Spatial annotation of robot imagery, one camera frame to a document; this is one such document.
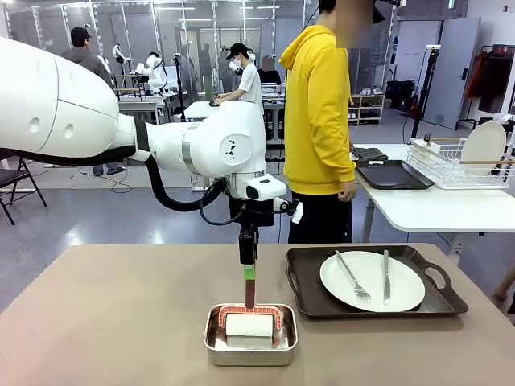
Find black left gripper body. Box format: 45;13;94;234
229;199;277;239

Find dark brown serving tray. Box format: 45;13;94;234
286;244;470;321
356;159;435;191

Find red handled lint roller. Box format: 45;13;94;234
218;279;285;339

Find white round plate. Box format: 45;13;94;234
319;250;426;314
461;120;507;176

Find person's right forearm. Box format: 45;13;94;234
317;132;357;185

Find person's right hand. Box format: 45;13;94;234
337;179;358;202

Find rectangular metal tin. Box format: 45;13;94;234
203;303;299;367

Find person in yellow hoodie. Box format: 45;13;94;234
278;0;383;244

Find white lab desk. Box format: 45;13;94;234
183;100;258;121

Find person in white t-shirt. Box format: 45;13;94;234
208;43;265;117

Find dark folded cloth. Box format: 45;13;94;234
352;147;389;162

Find seated person in black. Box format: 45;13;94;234
257;55;283;88

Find white shoe rack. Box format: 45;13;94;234
348;87;386;125

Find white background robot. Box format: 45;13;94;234
134;52;170;96

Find white cutlery holder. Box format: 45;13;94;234
410;138;440;156

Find white side table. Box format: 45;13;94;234
353;143;515;242

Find black equipment case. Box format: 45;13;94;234
385;80;418;113

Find man in gray hoodie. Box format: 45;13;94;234
60;27;126;176

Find gray door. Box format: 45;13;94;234
424;18;482;129

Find black folding chair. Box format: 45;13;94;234
0;156;47;225

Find black tripod stand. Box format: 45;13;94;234
402;44;443;144

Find black coat rack with clothes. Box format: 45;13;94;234
466;43;515;129

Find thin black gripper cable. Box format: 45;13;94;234
200;183;247;226

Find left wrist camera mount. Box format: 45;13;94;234
274;197;303;225

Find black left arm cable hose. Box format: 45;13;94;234
0;145;226;213

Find white wire dish rack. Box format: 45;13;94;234
405;136;515;191

